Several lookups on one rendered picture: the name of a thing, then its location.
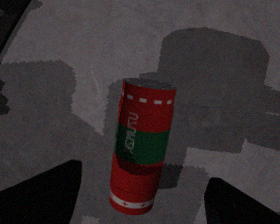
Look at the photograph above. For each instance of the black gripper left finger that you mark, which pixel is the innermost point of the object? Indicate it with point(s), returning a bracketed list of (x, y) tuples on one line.
[(48, 198)]

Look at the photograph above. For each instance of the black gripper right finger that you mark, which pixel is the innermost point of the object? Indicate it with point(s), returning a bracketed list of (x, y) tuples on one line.
[(225, 204)]

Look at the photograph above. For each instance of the red and green battery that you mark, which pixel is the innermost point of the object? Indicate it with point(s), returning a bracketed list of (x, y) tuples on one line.
[(145, 115)]

